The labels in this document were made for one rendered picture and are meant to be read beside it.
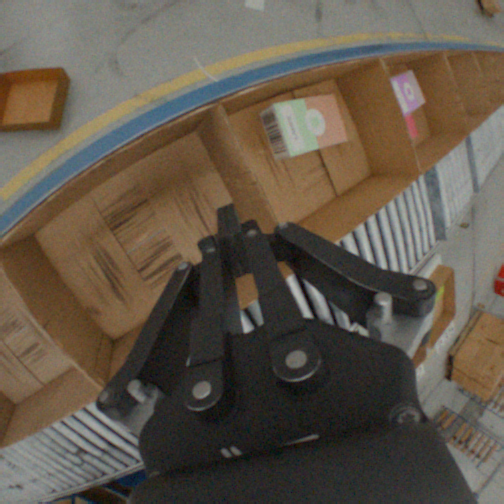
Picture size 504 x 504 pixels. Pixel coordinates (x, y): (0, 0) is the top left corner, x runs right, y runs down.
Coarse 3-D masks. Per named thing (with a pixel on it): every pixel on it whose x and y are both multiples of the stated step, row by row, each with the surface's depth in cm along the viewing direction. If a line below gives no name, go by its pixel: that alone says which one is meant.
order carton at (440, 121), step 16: (384, 64) 54; (400, 64) 62; (416, 64) 59; (432, 64) 54; (448, 64) 49; (416, 80) 63; (432, 80) 58; (448, 80) 53; (432, 96) 62; (448, 96) 57; (416, 112) 68; (432, 112) 66; (448, 112) 61; (416, 128) 69; (432, 128) 70; (448, 128) 64; (464, 128) 59; (416, 144) 70; (432, 144) 65; (448, 144) 59; (432, 160) 55
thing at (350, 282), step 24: (288, 240) 13; (312, 240) 12; (288, 264) 15; (312, 264) 12; (336, 264) 10; (360, 264) 9; (336, 288) 10; (360, 288) 8; (384, 288) 8; (408, 288) 7; (432, 288) 7; (360, 312) 9; (408, 312) 7
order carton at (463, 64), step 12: (456, 60) 65; (468, 60) 60; (456, 72) 69; (468, 72) 64; (480, 72) 59; (456, 84) 73; (468, 84) 68; (480, 84) 63; (468, 96) 72; (480, 96) 67; (468, 108) 76; (480, 108) 70; (468, 120) 72; (480, 120) 66
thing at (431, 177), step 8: (432, 168) 90; (424, 176) 97; (432, 176) 93; (432, 184) 95; (432, 192) 97; (440, 192) 93; (432, 200) 100; (440, 200) 95; (432, 208) 102; (440, 208) 97; (432, 216) 104; (440, 216) 100; (440, 224) 102; (440, 232) 104
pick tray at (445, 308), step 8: (440, 264) 112; (432, 272) 112; (440, 272) 108; (448, 272) 105; (432, 280) 108; (440, 280) 105; (448, 280) 112; (440, 288) 102; (448, 288) 115; (448, 296) 118; (440, 304) 123; (448, 304) 121; (440, 312) 125; (448, 312) 124; (440, 320) 124; (448, 320) 120; (432, 328) 123; (440, 328) 120; (432, 336) 120; (440, 336) 116; (432, 344) 116
